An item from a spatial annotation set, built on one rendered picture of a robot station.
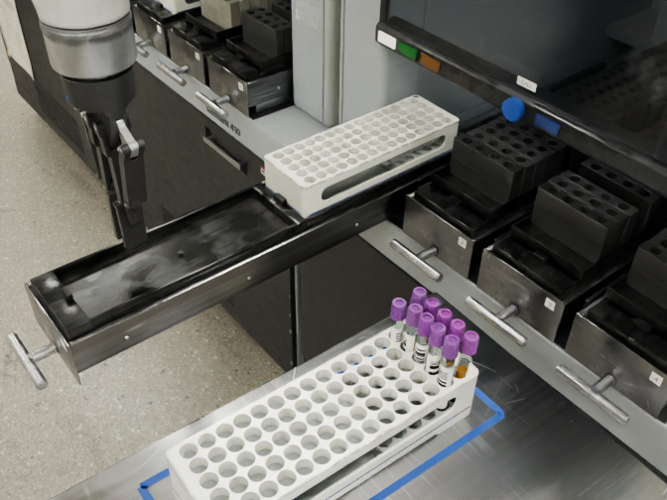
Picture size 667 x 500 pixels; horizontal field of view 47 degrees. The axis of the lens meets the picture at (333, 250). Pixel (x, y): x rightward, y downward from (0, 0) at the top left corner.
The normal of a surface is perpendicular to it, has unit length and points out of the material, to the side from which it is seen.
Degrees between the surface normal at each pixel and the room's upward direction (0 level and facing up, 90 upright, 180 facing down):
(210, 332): 0
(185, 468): 0
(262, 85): 90
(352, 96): 90
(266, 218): 0
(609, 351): 90
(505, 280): 90
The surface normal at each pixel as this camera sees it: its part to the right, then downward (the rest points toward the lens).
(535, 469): 0.01, -0.76
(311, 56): -0.78, 0.40
